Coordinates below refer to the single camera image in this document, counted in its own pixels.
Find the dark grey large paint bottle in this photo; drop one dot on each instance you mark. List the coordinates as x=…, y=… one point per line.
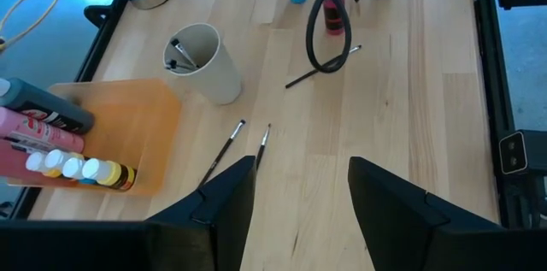
x=38, y=102

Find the black table edge clamp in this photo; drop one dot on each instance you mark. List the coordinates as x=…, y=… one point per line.
x=100, y=14

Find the black table-level camera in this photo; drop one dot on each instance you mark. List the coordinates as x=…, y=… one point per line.
x=519, y=151

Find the magenta small paint bottle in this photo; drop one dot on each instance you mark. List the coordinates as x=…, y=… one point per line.
x=333, y=16

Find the pale yellow small paint bottle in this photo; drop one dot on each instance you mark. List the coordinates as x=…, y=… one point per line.
x=107, y=172

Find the black aluminium table frame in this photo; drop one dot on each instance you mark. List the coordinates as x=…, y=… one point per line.
x=491, y=91

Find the coral large paint bottle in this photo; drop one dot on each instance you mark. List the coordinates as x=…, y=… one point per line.
x=13, y=164

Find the orange-yellow small paint bottle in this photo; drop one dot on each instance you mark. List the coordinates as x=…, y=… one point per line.
x=36, y=162

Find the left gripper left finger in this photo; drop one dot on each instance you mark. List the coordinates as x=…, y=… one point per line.
x=226, y=211

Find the lemon yellow small paint bottle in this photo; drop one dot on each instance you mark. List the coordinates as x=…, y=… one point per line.
x=55, y=159

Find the white paper cup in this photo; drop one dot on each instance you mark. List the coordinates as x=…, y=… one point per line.
x=218, y=78

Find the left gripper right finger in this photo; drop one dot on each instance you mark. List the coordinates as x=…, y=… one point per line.
x=389, y=219

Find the pink large paint bottle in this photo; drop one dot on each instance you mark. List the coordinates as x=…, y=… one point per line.
x=42, y=134

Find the orange translucent plastic bin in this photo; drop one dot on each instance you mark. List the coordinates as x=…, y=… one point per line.
x=137, y=134

